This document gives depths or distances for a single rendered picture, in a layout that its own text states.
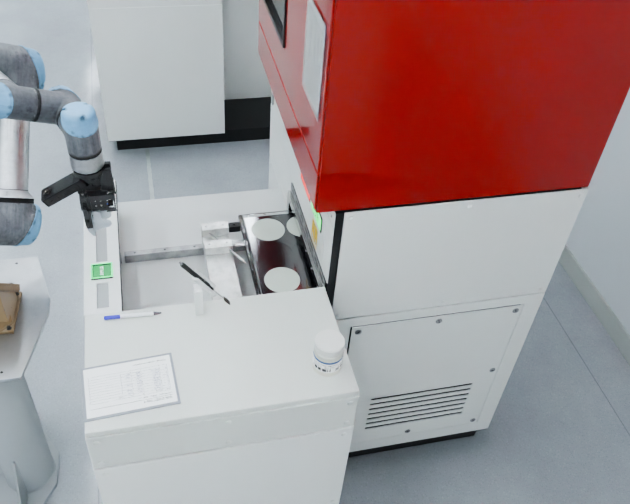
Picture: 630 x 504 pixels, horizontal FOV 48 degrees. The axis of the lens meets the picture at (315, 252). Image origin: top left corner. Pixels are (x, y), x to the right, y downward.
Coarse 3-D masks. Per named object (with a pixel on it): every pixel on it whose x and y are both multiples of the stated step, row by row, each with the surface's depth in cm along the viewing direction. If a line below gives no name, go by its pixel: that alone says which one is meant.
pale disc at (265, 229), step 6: (258, 222) 217; (264, 222) 218; (270, 222) 218; (276, 222) 218; (252, 228) 215; (258, 228) 215; (264, 228) 216; (270, 228) 216; (276, 228) 216; (282, 228) 216; (258, 234) 213; (264, 234) 214; (270, 234) 214; (276, 234) 214; (282, 234) 214; (270, 240) 212
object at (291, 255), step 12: (264, 216) 220; (276, 216) 220; (288, 216) 220; (252, 240) 211; (264, 240) 212; (276, 240) 212; (288, 240) 212; (300, 240) 213; (252, 252) 208; (264, 252) 208; (276, 252) 208; (288, 252) 209; (300, 252) 209; (264, 264) 204; (276, 264) 205; (288, 264) 205; (300, 264) 205; (264, 276) 201; (300, 276) 202; (312, 276) 202; (264, 288) 197; (300, 288) 198
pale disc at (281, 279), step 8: (272, 272) 202; (280, 272) 202; (288, 272) 203; (264, 280) 200; (272, 280) 200; (280, 280) 200; (288, 280) 200; (296, 280) 200; (272, 288) 198; (280, 288) 198; (288, 288) 198
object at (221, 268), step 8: (208, 240) 213; (208, 256) 208; (216, 256) 208; (224, 256) 208; (232, 256) 209; (208, 264) 205; (216, 264) 206; (224, 264) 206; (232, 264) 206; (208, 272) 203; (216, 272) 203; (224, 272) 204; (232, 272) 204; (216, 280) 201; (224, 280) 201; (232, 280) 201; (216, 288) 199; (224, 288) 199; (232, 288) 199; (224, 296) 197; (232, 296) 197; (240, 296) 197
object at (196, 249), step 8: (232, 240) 218; (240, 240) 218; (248, 240) 218; (160, 248) 213; (168, 248) 213; (176, 248) 214; (184, 248) 214; (192, 248) 214; (200, 248) 215; (240, 248) 218; (128, 256) 210; (136, 256) 211; (144, 256) 212; (152, 256) 212; (160, 256) 213; (168, 256) 214; (176, 256) 215; (184, 256) 215
